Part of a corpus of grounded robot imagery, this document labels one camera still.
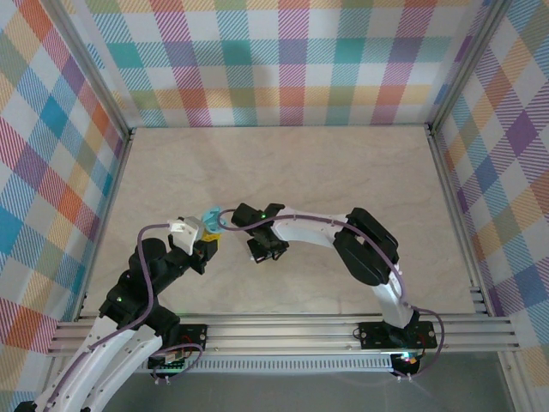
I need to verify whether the grey slotted cable duct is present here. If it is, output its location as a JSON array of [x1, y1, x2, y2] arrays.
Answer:
[[148, 354, 398, 374]]

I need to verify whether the aluminium floor rail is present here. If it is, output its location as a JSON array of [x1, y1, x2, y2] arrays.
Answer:
[[426, 124, 494, 317], [73, 128, 136, 323]]

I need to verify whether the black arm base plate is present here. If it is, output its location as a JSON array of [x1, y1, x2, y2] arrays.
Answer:
[[173, 324, 209, 349], [357, 320, 443, 351]]

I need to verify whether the small lit controller board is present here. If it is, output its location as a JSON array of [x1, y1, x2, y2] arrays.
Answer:
[[390, 351, 420, 367]]

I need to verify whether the purple cable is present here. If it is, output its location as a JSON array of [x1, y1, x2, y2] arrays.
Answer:
[[45, 221, 205, 412], [217, 212, 445, 383]]

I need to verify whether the aluminium frame post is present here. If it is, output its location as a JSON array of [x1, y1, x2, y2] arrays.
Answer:
[[497, 349, 531, 412], [42, 0, 132, 138], [426, 0, 516, 136]]

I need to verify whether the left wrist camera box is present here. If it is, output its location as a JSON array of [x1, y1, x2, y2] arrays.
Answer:
[[166, 215, 208, 255]]

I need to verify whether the teal earbud charging case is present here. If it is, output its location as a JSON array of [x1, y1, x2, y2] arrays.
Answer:
[[200, 204, 224, 236]]

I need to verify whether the wide aluminium base rail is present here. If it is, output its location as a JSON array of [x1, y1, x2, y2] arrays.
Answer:
[[46, 312, 522, 357]]

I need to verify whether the green controller circuit board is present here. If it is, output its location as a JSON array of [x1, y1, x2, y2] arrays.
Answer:
[[147, 349, 192, 373]]

